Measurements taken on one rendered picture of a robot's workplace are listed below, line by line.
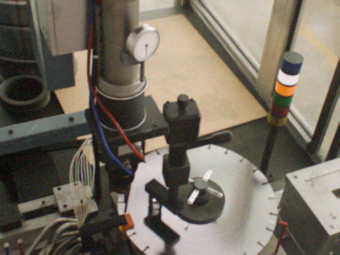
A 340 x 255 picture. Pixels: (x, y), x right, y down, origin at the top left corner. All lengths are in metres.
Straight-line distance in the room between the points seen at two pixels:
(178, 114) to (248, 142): 0.71
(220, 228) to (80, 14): 0.53
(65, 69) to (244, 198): 0.47
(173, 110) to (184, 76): 0.87
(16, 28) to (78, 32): 0.71
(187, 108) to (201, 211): 0.30
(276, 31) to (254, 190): 0.56
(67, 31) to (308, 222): 0.73
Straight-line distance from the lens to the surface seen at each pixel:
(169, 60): 1.77
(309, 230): 1.25
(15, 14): 1.44
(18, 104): 1.30
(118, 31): 0.72
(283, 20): 1.50
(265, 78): 1.64
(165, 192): 1.03
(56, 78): 0.91
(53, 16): 0.75
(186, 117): 0.83
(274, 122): 1.26
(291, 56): 1.17
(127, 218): 1.06
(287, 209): 1.31
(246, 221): 1.09
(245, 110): 1.62
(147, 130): 0.82
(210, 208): 1.08
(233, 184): 1.14
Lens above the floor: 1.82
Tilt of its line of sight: 42 degrees down
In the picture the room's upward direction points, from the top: 8 degrees clockwise
